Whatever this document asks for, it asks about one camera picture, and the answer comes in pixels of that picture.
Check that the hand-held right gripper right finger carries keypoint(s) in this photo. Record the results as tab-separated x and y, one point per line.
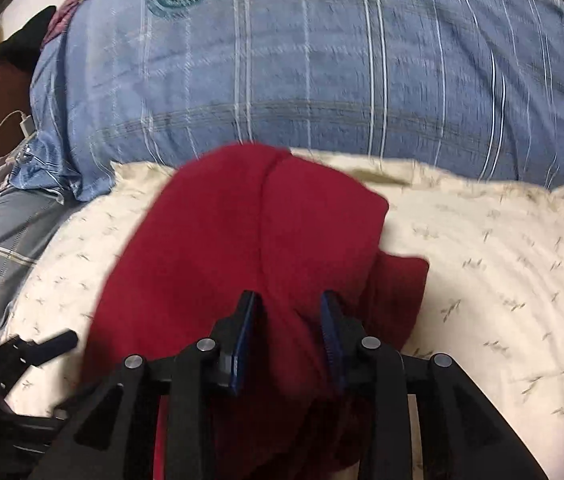
333	340

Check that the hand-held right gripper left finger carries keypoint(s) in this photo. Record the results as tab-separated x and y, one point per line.
244	340

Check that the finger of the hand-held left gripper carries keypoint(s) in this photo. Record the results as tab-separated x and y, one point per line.
54	344

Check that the red garment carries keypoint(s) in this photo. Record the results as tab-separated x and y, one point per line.
221	240

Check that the grey striped pillow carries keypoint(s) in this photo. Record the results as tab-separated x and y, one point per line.
1	250

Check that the cream patterned pillow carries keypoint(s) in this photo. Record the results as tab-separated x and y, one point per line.
487	285

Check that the blue plaid pillow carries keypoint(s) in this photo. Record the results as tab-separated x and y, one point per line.
312	75

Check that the black cloth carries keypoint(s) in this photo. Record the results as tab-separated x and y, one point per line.
16	50

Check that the maroon cloth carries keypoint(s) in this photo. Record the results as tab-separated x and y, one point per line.
79	5

